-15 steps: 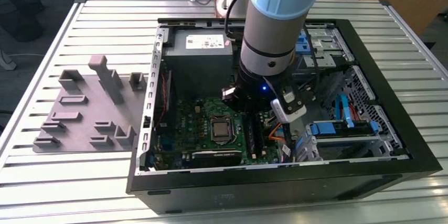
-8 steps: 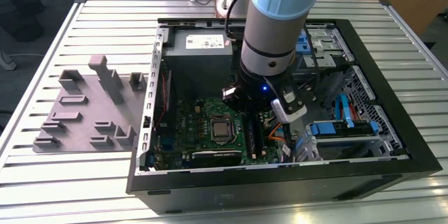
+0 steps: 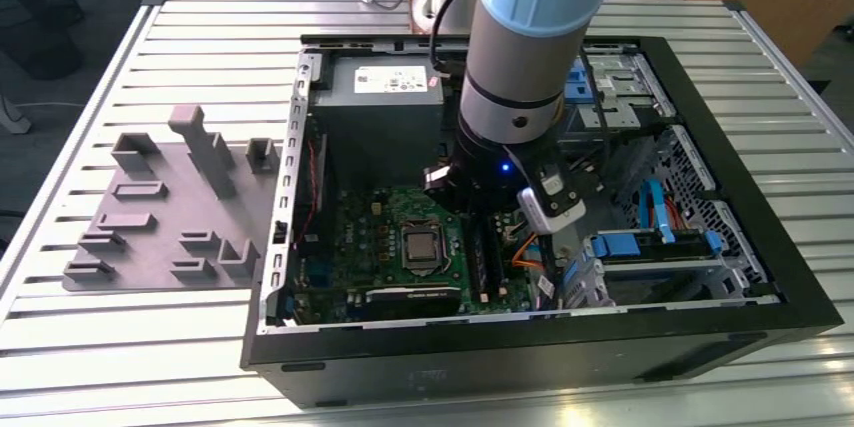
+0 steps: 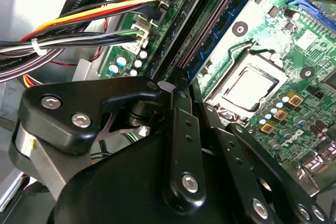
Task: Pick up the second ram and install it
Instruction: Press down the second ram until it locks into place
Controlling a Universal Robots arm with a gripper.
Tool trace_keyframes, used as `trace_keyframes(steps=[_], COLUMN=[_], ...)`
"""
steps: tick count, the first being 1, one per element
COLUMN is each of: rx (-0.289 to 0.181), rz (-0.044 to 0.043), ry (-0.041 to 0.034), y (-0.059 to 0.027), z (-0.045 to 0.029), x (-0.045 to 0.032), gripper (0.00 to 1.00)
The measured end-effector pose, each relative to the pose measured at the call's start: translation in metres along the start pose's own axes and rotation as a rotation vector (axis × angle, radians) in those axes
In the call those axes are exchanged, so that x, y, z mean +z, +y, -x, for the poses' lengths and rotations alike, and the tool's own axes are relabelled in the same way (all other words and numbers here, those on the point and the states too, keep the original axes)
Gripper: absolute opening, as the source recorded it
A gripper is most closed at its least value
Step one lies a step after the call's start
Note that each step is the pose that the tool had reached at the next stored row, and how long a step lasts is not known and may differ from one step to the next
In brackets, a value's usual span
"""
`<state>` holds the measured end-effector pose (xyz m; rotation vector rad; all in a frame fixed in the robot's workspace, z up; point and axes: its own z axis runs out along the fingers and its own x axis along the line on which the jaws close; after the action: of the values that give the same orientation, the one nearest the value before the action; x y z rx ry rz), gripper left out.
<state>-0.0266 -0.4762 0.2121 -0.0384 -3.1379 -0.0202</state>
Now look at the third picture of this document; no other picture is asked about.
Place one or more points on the grey metal disk bay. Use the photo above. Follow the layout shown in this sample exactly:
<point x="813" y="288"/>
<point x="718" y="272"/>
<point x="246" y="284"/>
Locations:
<point x="667" y="267"/>

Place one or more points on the blue drive bay latch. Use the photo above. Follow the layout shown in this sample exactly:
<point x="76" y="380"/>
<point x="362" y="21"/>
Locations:
<point x="579" y="89"/>

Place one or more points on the grey furniture foot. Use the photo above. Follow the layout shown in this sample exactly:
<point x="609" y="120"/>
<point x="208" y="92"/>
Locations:
<point x="16" y="122"/>

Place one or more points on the silver CPU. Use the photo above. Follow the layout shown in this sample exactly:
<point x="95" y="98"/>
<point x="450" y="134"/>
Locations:
<point x="422" y="247"/>

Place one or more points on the black graphics card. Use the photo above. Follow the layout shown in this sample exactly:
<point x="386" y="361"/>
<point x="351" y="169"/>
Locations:
<point x="407" y="302"/>

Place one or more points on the black PC case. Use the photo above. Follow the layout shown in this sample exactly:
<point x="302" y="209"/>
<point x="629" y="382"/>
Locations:
<point x="467" y="362"/>

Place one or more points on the grey metal drive cage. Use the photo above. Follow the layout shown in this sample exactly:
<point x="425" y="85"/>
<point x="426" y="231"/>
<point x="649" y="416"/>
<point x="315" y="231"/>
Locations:
<point x="627" y="112"/>

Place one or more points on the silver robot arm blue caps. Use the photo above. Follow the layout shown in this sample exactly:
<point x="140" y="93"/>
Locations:
<point x="527" y="72"/>

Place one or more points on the black mesh waste bin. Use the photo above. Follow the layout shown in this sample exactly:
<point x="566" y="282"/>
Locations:
<point x="40" y="32"/>

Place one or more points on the hard disk in blue carrier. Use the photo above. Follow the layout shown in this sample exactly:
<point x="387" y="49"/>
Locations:
<point x="621" y="247"/>

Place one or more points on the green motherboard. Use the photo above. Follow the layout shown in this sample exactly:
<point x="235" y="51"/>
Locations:
<point x="363" y="207"/>

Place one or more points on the black case fan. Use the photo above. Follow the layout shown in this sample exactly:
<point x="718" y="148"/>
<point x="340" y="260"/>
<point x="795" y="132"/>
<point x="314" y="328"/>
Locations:
<point x="327" y="217"/>

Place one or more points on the grey parts rack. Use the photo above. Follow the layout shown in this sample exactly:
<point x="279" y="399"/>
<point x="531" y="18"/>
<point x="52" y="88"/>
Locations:
<point x="167" y="207"/>

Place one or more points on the grey power supply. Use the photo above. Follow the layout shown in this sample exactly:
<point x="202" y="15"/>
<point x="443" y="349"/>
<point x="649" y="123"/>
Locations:
<point x="374" y="137"/>

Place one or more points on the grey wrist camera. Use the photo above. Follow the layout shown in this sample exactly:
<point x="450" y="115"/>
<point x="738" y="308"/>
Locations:
<point x="561" y="212"/>

